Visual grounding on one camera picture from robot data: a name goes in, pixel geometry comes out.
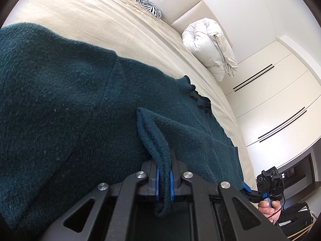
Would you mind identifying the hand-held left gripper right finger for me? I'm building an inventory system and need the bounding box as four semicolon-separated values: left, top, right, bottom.
169;148;289;241

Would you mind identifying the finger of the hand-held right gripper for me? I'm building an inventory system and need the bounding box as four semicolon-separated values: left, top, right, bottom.
241;184;264;204

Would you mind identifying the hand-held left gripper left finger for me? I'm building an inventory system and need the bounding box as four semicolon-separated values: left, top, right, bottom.
40;159;161;241

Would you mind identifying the dark green knit sweater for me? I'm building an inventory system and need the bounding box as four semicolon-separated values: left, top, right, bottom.
0;22;247;241

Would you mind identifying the person's right hand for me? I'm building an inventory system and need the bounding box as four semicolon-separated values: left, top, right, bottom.
258;197;283;224

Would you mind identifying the black bag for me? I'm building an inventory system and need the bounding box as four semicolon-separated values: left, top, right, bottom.
278;202;314;237

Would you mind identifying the white wardrobe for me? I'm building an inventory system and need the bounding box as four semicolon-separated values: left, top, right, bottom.
221;36;321;156

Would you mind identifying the white rolled duvet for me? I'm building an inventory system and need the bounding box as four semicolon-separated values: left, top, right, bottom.
182;19;238;82

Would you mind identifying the zebra print pillow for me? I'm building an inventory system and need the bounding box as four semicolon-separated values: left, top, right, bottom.
114;0;163;20

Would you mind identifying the bed with beige sheet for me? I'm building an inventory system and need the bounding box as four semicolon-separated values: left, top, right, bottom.
0;0;259;189

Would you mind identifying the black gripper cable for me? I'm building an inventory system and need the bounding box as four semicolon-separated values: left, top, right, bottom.
265;193;287;218

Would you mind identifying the dark wall niche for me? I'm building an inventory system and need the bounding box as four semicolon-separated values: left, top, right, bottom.
282;153;316;190

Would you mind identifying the black wardrobe handle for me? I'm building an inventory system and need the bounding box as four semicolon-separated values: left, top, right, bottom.
233;64;275;92
258;107;308;141

